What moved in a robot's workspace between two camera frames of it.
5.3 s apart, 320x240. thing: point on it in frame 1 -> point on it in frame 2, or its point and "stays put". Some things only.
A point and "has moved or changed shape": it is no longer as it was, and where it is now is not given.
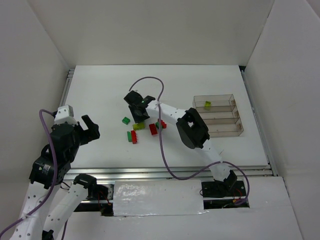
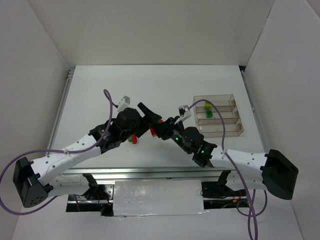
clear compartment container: (220, 114) stays put
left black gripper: (83, 131) -> (145, 120)
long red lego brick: (134, 139) stays put
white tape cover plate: (170, 197) stays put
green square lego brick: (126, 120) has moved or changed shape
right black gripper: (137, 111) -> (165, 127)
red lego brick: (153, 129) stays put
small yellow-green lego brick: (207, 105) stays put
